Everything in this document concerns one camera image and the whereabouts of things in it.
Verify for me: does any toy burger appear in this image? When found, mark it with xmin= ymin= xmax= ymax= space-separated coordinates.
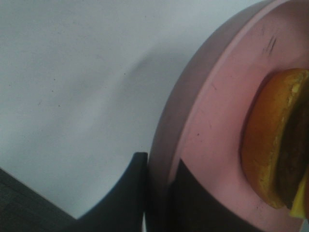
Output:
xmin=240 ymin=69 xmax=309 ymax=219

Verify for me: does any pink round plate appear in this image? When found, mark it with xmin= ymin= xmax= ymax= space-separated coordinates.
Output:
xmin=146 ymin=0 xmax=309 ymax=232

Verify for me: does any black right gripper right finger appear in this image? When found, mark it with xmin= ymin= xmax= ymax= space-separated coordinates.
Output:
xmin=168 ymin=161 xmax=260 ymax=232

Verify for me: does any dark robot base frame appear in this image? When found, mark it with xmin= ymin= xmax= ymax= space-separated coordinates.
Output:
xmin=0 ymin=170 xmax=76 ymax=232

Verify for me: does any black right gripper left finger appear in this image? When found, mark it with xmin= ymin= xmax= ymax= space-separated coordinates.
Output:
xmin=77 ymin=152 xmax=148 ymax=232

